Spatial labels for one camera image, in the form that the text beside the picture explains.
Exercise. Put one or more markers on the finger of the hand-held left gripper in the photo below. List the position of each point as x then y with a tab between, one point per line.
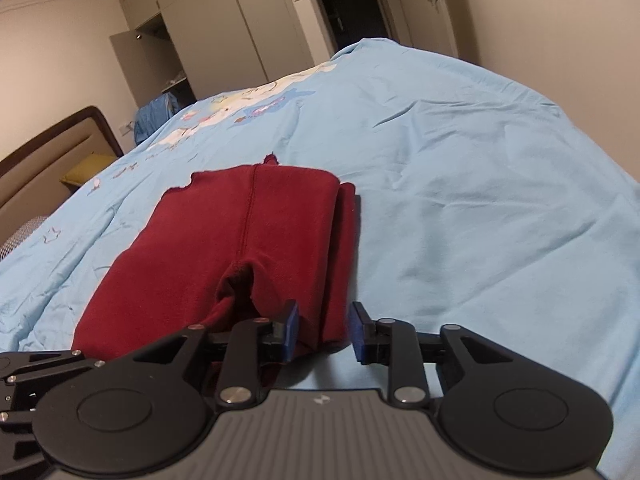
55	366
12	435

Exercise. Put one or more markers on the grey patterned pillow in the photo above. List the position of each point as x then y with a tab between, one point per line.
20	237

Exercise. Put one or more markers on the white room door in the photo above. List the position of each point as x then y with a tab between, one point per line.
430	25

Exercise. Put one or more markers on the white wall socket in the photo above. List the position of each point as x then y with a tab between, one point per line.
126	129

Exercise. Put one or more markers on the light blue printed bed sheet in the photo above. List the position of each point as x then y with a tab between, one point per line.
475	185

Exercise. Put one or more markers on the brown padded headboard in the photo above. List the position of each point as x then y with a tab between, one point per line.
45	160

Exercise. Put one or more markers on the dark red long-sleeve shirt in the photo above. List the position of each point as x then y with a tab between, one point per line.
200	260

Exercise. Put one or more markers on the yellow pillow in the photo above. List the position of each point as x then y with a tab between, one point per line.
90	172

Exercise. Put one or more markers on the blue cloth bundle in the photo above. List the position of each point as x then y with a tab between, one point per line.
155	117

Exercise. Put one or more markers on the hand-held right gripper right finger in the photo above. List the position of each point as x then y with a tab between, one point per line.
356	334

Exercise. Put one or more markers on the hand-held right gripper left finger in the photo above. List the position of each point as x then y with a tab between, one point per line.
292	331

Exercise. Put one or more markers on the beige wardrobe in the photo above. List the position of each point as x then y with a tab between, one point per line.
225	20

